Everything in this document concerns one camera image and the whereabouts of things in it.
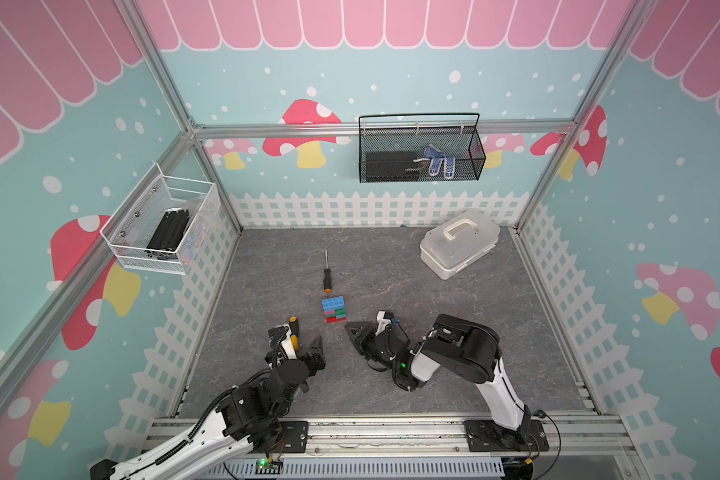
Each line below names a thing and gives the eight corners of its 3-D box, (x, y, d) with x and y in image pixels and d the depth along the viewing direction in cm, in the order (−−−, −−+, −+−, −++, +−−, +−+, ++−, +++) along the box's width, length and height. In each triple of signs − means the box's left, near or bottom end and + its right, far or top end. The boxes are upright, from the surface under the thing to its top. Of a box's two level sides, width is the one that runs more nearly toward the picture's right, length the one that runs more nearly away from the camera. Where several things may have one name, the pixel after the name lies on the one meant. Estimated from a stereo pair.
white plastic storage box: (439, 287, 105) (446, 266, 95) (411, 259, 113) (415, 236, 103) (493, 253, 114) (505, 230, 105) (464, 229, 122) (472, 206, 113)
